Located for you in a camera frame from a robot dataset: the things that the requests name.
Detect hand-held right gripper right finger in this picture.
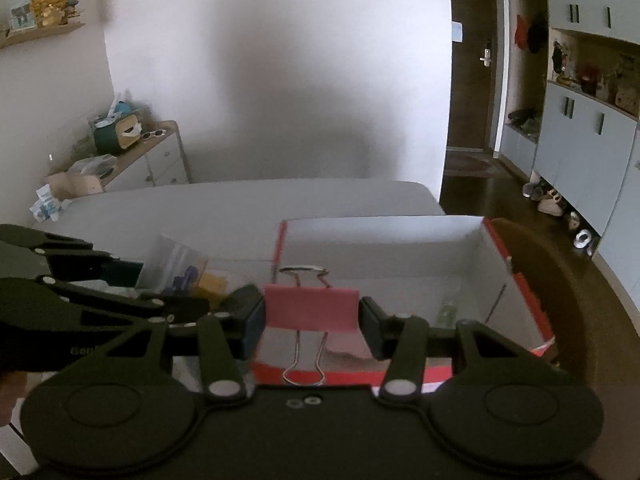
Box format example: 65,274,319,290
359,296,571,405

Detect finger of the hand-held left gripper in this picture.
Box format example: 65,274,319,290
0,276,212,330
0,224,142,289

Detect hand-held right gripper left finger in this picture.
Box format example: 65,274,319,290
75,287,267,404

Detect clear plastic bag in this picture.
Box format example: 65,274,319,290
135,232,211,297

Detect yellow sponge block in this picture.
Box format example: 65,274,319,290
196,273,232,303

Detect pink binder clip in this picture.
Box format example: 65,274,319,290
263,265,361,387

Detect white box with red edges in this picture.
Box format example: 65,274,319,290
250,216,557,394

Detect cardboard box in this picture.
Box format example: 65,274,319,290
46,172,105,200

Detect white tissue pack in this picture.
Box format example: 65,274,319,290
29,184,73,223

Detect crumpled plastic bag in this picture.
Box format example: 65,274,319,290
69,154,120,178

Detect white wooden dresser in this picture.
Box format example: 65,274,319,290
102,120,193,193

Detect green tissue box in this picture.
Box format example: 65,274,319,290
92,110,145,155

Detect dark door mat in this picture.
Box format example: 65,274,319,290
444,154,513,178

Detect wooden chair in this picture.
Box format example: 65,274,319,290
492,217,640,387

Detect black white shoe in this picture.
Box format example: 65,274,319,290
573,229,597,257

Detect dark shoes on shelf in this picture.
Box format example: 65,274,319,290
506,107,542,135

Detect small photo card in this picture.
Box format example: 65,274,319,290
9,2,37,32

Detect yellow flower decoration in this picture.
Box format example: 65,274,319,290
30,0,70,29

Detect dark wooden door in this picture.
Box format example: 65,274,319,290
447,0,503,153

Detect grey blue cabinet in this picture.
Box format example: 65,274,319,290
500,0,640,281

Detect toys on cabinet shelf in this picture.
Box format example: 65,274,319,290
549,39,640,112

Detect wooden wall shelf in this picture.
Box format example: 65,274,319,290
0,21,87,50

